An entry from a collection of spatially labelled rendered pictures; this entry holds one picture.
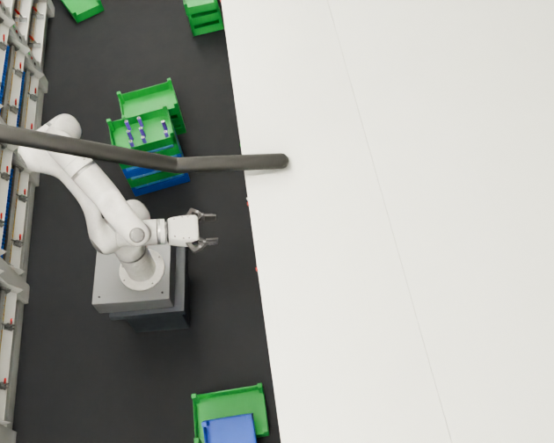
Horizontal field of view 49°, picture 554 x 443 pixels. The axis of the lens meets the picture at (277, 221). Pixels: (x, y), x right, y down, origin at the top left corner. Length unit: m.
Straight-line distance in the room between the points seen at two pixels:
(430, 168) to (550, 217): 0.18
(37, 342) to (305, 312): 2.33
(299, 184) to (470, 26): 0.45
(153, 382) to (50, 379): 0.47
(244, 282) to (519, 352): 2.16
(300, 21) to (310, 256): 0.49
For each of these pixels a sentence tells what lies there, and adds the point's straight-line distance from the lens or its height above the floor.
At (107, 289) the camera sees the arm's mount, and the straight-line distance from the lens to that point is 2.59.
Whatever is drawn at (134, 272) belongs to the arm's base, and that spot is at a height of 0.47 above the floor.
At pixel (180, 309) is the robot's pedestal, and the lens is 2.57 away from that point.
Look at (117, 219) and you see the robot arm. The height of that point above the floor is 1.06.
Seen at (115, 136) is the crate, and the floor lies 0.32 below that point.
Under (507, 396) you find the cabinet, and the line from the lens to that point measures 0.82.
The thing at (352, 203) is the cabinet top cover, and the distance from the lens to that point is 0.91.
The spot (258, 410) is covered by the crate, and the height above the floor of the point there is 0.00.
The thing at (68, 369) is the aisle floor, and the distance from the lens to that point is 2.95.
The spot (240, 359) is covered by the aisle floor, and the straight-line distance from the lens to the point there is 2.74.
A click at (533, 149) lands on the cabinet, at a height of 1.81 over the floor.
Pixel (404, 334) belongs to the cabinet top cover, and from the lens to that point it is 0.82.
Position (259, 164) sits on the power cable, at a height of 1.84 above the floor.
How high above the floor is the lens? 2.57
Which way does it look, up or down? 58 degrees down
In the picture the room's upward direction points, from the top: 9 degrees counter-clockwise
